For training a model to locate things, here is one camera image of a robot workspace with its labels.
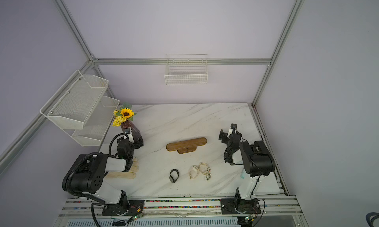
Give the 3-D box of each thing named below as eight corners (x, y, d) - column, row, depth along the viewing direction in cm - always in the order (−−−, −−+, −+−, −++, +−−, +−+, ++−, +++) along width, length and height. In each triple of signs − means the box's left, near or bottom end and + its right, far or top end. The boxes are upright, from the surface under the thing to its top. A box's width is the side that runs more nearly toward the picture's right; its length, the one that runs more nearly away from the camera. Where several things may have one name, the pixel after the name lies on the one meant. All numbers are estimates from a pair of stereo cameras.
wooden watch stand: (168, 156, 93) (166, 150, 87) (167, 149, 96) (166, 143, 90) (206, 149, 96) (207, 143, 90) (205, 143, 99) (205, 136, 93)
